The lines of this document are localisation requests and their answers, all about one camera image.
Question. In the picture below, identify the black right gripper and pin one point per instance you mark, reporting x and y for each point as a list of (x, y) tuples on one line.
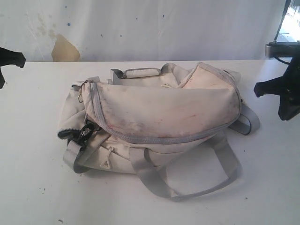
[(287, 87)]

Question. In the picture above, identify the white fabric duffel bag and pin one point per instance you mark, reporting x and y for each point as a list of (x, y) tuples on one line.
[(141, 119)]

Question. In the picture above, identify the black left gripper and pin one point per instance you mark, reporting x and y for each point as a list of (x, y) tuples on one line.
[(8, 57)]

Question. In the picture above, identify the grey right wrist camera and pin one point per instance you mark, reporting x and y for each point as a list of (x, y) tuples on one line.
[(282, 49)]

